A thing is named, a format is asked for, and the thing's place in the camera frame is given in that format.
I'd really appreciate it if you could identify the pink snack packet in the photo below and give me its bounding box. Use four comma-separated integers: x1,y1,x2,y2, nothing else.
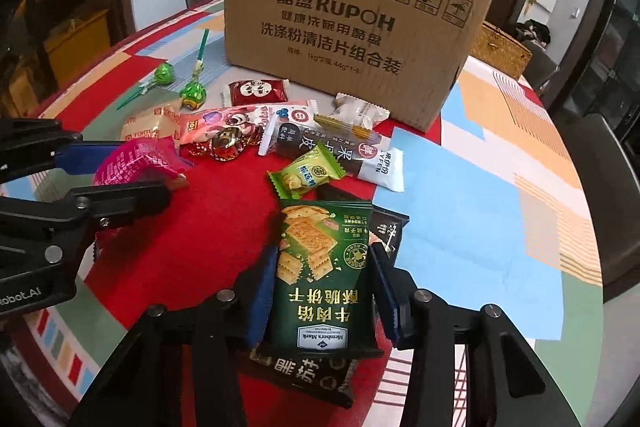
92,136,194,253

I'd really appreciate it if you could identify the green cracker snack bag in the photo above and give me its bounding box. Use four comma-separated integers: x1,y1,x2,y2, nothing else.
262,200,382,359

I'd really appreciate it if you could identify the orange beige snack packet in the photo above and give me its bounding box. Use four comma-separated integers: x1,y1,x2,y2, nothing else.
120,101,180,143

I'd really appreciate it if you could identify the green lollipop left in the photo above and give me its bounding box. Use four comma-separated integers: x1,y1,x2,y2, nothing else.
116,63,175,110

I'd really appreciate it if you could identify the green lollipop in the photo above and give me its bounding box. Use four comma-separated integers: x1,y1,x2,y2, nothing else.
116,63,175,110
179,29,209,110

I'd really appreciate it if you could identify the pink bear snack bar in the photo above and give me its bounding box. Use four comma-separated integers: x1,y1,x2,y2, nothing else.
179,100,318,145

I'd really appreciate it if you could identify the green lollipop right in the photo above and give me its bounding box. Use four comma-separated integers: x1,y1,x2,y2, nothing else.
179,29,209,110

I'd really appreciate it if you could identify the black truffle cracker pack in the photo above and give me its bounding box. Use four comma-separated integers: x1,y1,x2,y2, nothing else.
250,185,409,407

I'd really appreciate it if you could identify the red panda snack packet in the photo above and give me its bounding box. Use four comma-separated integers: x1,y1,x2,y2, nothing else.
222,79,290,107

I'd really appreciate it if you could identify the colourful patchwork tablecloth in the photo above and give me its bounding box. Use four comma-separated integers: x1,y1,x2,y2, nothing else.
6,1,603,424

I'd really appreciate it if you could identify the small green snack packet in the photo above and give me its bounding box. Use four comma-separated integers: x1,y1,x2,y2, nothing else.
268,143,346,199

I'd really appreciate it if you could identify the dark brown snack bar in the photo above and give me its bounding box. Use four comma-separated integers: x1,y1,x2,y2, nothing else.
258,115,405,193

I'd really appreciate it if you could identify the yellow striped snack packet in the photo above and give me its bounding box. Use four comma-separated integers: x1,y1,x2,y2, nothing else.
314,114,387,145

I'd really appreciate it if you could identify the white pillow snack packet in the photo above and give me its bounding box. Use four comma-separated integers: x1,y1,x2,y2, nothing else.
332,93,390,130

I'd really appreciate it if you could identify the brown cardboard box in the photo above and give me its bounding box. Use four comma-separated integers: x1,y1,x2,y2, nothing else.
224,0,492,131

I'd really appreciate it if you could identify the woven wicker basket box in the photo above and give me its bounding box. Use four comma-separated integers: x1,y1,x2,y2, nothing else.
471,20,533,80

